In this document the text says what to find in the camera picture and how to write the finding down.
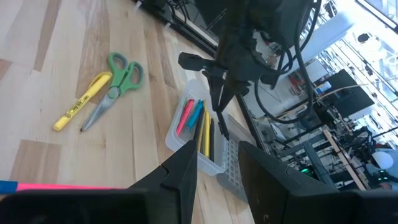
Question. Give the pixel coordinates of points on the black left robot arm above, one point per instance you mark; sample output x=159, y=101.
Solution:
x=267, y=18

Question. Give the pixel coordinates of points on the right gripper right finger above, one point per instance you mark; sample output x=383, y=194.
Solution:
x=270, y=193

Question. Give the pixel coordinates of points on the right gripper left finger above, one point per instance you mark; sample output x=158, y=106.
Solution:
x=174, y=193

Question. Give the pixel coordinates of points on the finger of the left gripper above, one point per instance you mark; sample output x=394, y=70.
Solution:
x=216, y=88
x=233, y=91

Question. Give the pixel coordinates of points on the clear box with grey lid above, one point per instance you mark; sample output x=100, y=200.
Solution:
x=180, y=146

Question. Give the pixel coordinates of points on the slim yellow pen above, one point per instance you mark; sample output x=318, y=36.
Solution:
x=207, y=137

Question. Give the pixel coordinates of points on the pink pencil with blue cap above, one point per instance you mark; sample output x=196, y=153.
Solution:
x=62, y=186

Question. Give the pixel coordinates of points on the yellow highlighter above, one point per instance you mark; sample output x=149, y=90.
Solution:
x=81, y=104

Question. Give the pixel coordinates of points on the black pen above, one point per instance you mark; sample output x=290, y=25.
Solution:
x=212, y=143
x=199, y=127

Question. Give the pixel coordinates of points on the pink highlighter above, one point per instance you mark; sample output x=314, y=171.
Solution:
x=185, y=116

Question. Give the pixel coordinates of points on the blue marker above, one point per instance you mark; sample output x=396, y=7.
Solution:
x=195, y=115

